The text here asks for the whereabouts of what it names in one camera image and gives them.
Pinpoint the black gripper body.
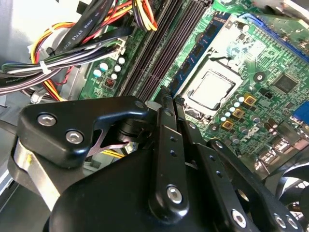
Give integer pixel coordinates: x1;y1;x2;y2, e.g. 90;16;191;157
49;149;226;232

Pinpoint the blue RAM stick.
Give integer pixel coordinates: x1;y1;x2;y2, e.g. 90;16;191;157
168;11;232;96

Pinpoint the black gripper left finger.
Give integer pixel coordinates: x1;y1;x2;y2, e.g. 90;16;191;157
7;86;191;219

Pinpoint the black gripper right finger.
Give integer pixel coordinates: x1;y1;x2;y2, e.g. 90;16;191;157
175;95;304;232

